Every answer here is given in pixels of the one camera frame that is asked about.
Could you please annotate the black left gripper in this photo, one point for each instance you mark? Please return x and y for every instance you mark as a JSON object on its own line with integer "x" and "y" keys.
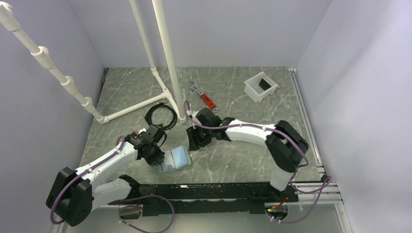
{"x": 155, "y": 160}

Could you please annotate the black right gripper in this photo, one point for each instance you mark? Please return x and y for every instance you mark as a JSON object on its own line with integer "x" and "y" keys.
{"x": 195, "y": 142}

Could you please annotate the green card holder wallet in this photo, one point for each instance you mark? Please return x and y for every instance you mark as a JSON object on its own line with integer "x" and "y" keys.
{"x": 175, "y": 159}

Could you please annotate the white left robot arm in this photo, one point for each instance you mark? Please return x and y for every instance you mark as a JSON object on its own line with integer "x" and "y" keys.
{"x": 77, "y": 192}

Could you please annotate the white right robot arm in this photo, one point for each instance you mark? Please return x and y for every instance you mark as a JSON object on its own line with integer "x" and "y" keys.
{"x": 286, "y": 146}

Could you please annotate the white card box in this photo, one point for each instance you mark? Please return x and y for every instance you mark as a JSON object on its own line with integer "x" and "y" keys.
{"x": 253, "y": 90}

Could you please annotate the stack of cards in box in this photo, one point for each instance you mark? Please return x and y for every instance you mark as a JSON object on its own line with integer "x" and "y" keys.
{"x": 264, "y": 85}

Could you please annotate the red handled adjustable wrench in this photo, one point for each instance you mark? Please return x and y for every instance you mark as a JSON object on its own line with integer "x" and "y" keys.
{"x": 206, "y": 99}

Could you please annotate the white pvc pipe frame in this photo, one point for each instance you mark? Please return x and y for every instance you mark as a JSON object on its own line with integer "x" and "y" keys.
{"x": 61, "y": 78}

